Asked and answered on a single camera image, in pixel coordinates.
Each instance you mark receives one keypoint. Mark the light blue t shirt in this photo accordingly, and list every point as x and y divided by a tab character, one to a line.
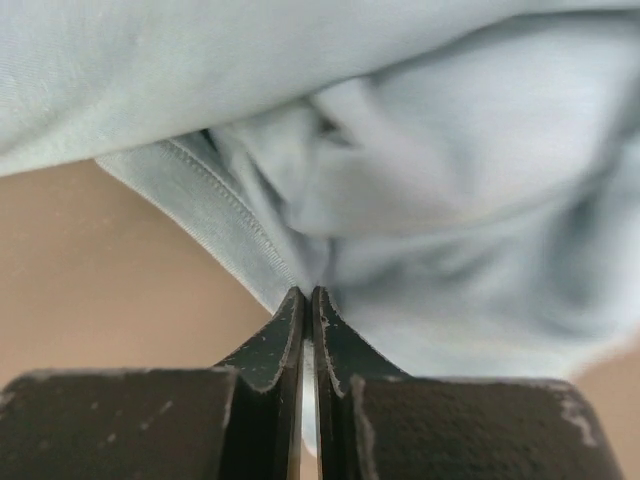
462	175

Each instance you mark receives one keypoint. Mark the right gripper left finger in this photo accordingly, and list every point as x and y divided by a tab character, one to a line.
238	419

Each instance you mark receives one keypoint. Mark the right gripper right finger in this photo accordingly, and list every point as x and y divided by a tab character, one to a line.
375	421

